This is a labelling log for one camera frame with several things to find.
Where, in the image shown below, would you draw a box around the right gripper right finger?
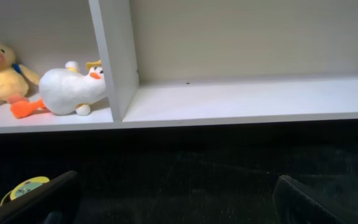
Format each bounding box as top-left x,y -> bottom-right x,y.
272,174 -> 358,224

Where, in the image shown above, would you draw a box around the white shelf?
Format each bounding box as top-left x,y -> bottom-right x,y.
0,0 -> 358,136

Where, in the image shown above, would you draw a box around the yellow and green round toy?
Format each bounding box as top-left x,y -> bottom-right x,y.
0,175 -> 51,208

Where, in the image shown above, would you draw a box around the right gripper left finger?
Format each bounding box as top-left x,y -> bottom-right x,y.
0,170 -> 82,224

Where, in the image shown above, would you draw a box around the yellow plush duck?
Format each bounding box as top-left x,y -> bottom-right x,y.
0,42 -> 42,113

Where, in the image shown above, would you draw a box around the white plush goose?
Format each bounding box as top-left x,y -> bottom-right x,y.
10,60 -> 107,119

